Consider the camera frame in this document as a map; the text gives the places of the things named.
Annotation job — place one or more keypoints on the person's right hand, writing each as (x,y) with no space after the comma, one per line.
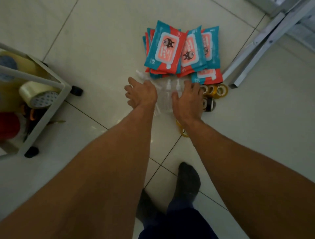
(188,106)

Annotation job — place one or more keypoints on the person's left hand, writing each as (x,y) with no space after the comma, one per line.
(142,94)

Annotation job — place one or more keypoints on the pile of small tape rolls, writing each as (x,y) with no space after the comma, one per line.
(217,91)

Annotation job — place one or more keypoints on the pile of teal wipe packets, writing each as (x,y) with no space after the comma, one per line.
(167,49)

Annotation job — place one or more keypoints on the beige plastic cart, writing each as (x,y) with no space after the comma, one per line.
(40,115)

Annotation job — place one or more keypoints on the red plastic bucket with lid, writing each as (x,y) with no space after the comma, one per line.
(8,125)

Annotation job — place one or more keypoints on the person's left forearm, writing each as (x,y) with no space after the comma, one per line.
(86,177)

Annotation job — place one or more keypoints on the person's right forearm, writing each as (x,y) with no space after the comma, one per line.
(253,177)

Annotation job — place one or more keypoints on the person's black shoe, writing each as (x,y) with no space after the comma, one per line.
(147,209)
(187,182)

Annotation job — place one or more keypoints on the person's dark blue trousers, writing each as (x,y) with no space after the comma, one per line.
(179,224)

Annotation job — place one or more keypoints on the grey metal partition frame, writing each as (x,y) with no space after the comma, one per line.
(260,44)

